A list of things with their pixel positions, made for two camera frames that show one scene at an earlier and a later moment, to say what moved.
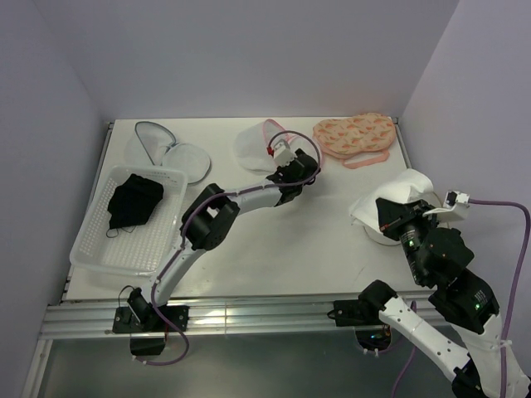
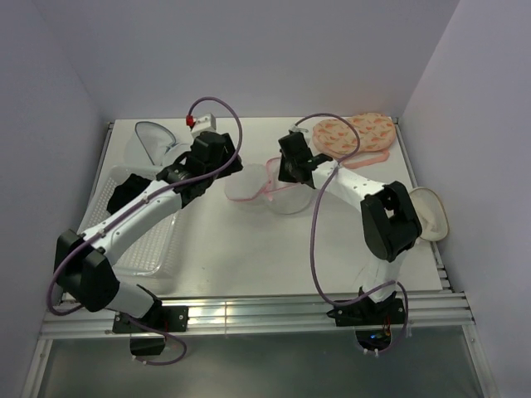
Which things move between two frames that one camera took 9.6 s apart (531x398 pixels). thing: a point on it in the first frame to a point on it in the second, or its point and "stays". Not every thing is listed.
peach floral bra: [356, 140] stays
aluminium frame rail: [145, 313] stays
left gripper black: [282, 169] to [228, 150]
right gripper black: [392, 214] to [284, 176]
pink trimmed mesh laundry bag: [254, 140] to [254, 182]
